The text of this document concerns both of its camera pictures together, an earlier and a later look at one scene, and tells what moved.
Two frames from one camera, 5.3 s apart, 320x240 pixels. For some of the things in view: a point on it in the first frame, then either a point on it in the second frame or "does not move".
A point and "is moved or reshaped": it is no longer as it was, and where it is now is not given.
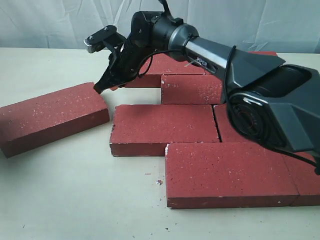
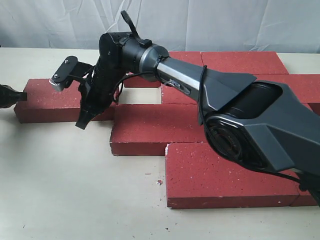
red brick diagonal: (144, 130) does not move
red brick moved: (36, 120) is moved or reshaped
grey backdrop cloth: (280, 26) does not move
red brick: (225, 174) does not move
